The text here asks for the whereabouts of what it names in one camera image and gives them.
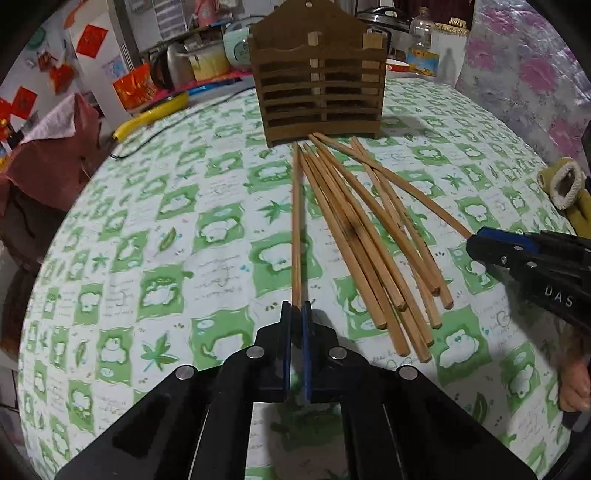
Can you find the clear plastic bottle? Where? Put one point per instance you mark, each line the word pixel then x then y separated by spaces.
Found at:
pixel 422 57

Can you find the yellow enamel pot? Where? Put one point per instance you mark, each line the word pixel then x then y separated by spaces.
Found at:
pixel 209 61

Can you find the red white bowl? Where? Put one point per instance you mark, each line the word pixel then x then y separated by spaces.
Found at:
pixel 397 66

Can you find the person right hand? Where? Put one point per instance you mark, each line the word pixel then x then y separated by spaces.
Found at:
pixel 574 389

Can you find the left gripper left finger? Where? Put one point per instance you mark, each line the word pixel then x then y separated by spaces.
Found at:
pixel 194 424

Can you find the steel electric kettle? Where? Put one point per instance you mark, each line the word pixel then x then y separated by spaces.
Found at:
pixel 171 68

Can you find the wooden chopstick seven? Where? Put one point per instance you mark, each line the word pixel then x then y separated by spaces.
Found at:
pixel 442 290

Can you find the green white patterned tablecloth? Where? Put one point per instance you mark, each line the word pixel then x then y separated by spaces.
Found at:
pixel 178 251

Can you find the wooden chopstick two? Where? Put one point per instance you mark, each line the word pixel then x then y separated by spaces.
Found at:
pixel 341 233

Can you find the black silver pressure cooker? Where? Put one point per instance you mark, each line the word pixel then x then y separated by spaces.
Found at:
pixel 387 20

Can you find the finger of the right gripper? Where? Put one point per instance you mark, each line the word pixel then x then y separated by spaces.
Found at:
pixel 503 237
pixel 498 258

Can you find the floral pink wall covering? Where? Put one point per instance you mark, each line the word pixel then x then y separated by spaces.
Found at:
pixel 519 69

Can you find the wooden chopstick three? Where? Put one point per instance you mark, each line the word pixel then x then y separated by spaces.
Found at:
pixel 386 290

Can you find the wooden chopstick four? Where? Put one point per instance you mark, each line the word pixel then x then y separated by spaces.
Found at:
pixel 419 338

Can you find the red gift bag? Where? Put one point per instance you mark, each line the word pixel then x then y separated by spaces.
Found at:
pixel 136 88

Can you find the yellow electric frying pan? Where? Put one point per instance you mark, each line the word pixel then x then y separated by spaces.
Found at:
pixel 158 110

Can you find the wooden chopstick six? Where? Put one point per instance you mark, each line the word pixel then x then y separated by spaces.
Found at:
pixel 397 230

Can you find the brown wooden utensil holder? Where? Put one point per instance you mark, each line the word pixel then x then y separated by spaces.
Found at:
pixel 317 69

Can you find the red cloth covered table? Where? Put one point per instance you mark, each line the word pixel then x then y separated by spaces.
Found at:
pixel 45 174

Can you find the mint green rice cooker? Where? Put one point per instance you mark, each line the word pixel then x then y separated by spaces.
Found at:
pixel 236 42

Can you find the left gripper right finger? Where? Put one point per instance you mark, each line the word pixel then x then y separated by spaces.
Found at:
pixel 397 423

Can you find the white refrigerator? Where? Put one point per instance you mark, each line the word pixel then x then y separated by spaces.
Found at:
pixel 97 41

